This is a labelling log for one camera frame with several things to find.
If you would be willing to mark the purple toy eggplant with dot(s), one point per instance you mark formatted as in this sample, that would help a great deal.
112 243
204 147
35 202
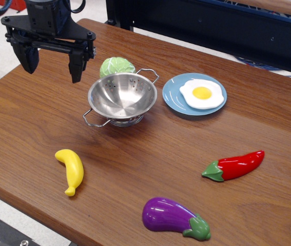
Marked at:
162 214

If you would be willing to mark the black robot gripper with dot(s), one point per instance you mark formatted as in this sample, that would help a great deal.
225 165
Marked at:
49 25

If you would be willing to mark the black metal frame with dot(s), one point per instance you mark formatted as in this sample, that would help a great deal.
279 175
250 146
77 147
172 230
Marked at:
246 29

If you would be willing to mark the green toy cabbage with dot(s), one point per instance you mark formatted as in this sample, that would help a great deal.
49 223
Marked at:
115 65

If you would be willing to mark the light blue plate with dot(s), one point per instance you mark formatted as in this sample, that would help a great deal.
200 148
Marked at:
176 101

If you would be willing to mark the yellow plastic toy banana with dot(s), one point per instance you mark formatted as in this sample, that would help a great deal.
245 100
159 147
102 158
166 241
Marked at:
74 169

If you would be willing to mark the stainless steel colander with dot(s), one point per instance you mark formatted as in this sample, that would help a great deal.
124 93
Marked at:
123 98

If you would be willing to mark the red toy chili pepper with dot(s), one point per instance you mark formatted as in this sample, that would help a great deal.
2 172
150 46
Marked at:
233 167

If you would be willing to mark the toy fried egg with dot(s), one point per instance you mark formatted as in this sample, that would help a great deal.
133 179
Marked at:
202 94

